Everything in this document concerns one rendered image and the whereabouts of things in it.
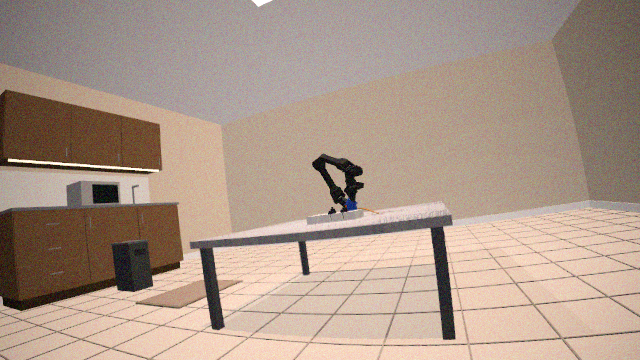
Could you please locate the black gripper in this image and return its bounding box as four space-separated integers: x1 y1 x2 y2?
344 177 360 203

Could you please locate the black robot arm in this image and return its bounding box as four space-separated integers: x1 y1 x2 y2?
312 154 363 206

